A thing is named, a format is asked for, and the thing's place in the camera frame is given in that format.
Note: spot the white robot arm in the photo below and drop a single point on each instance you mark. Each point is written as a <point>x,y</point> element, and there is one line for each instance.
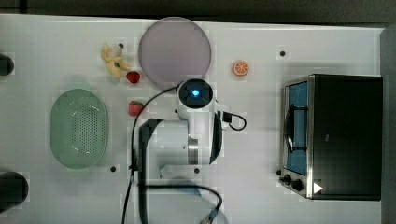
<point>195,138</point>

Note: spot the black toaster oven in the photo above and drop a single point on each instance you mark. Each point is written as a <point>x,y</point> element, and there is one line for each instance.
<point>332,137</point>

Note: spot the orange half toy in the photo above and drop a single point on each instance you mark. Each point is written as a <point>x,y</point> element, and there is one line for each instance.
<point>240,68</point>

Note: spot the large red strawberry toy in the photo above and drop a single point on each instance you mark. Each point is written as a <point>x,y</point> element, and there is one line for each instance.
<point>134,108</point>

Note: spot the grey round plate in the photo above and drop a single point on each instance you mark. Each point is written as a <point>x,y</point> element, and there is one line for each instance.
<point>172,50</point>

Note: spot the small red strawberry toy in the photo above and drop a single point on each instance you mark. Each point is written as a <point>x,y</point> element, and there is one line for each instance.
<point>133,77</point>

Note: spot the yellow plush banana toy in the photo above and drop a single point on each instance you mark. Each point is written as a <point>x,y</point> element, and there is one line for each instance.
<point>112,56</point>

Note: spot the green oval colander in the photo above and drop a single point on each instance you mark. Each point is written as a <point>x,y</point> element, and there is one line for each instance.
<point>78,129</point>

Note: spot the black cup far corner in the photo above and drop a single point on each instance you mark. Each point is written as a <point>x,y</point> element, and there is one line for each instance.
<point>6,65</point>

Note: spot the black cylindrical cup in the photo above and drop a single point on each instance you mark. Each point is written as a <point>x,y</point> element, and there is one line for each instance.
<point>14,190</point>

